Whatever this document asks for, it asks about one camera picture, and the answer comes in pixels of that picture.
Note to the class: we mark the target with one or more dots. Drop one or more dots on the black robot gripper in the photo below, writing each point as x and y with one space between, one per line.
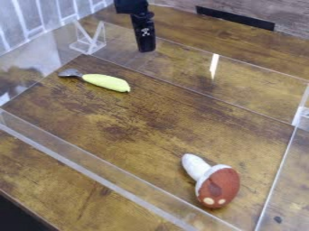
141 22

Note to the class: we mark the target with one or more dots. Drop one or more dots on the red cap toy mushroom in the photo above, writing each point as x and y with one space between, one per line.
216 182

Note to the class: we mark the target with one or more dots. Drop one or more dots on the clear acrylic triangle bracket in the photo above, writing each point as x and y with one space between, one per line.
88 44

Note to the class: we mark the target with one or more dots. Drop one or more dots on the clear acrylic enclosure wall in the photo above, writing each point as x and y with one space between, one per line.
89 156

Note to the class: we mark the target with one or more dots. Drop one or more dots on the green handled metal spoon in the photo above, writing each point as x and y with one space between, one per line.
99 80

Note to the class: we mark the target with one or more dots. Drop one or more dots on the black strip on table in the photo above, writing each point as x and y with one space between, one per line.
235 18

